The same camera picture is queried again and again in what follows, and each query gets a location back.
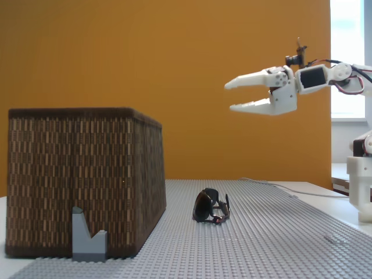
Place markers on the black sunglasses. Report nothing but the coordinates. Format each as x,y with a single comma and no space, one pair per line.
200,207

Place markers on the brown woven storage bin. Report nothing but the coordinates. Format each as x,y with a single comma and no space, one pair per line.
58,174

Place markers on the orange partition board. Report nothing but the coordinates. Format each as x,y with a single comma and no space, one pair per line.
174,58

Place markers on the bright window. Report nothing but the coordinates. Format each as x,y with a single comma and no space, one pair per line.
348,35

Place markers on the grey studded baseplate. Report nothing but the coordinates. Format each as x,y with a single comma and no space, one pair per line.
261,247

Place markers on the small clear flat plate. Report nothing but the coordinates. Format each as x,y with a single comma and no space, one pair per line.
334,240

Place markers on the grey sloped toy brick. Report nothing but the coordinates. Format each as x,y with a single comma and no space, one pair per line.
84,244

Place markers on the small black gripper camera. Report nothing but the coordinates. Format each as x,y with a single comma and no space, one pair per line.
293,60

